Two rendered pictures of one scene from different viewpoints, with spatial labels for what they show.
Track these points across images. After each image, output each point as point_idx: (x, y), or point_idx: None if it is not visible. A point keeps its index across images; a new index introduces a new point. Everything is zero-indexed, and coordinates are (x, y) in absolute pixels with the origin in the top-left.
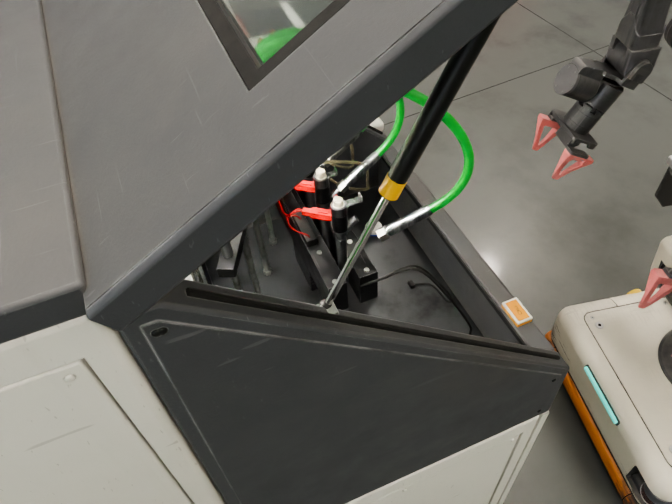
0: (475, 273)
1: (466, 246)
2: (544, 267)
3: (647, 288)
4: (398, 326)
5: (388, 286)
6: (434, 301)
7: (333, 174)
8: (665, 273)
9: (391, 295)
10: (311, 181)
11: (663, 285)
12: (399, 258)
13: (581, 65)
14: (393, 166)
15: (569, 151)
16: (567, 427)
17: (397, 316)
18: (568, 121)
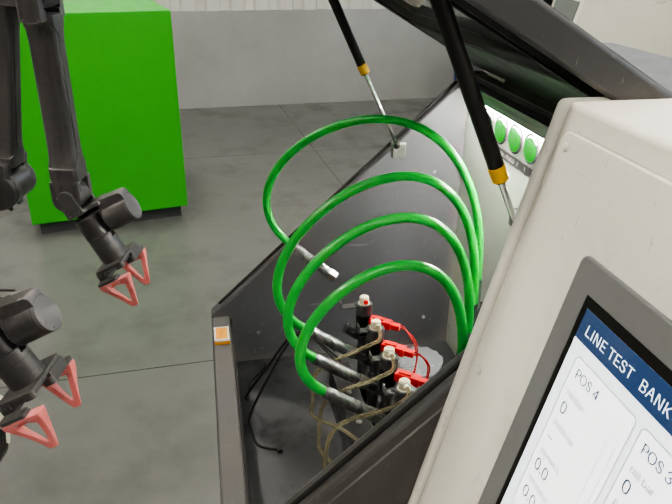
0: (232, 368)
1: (223, 390)
2: None
3: (133, 287)
4: (356, 173)
5: (305, 453)
6: (264, 431)
7: (361, 328)
8: (118, 277)
9: (306, 444)
10: (386, 342)
11: (115, 293)
12: (279, 481)
13: (34, 290)
14: (363, 57)
15: (71, 358)
16: None
17: (308, 425)
18: (41, 365)
